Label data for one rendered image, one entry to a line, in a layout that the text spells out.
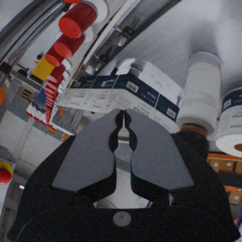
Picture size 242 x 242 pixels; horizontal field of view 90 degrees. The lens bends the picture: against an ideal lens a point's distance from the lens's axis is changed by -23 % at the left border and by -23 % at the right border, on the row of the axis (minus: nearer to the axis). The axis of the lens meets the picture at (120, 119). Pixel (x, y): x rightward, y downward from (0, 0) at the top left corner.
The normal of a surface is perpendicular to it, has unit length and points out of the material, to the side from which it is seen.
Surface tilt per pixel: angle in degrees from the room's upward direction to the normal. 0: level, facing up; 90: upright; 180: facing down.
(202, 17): 0
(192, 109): 91
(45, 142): 90
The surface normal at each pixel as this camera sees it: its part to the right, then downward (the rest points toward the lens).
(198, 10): -0.39, 0.88
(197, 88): -0.55, -0.43
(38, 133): 0.51, -0.05
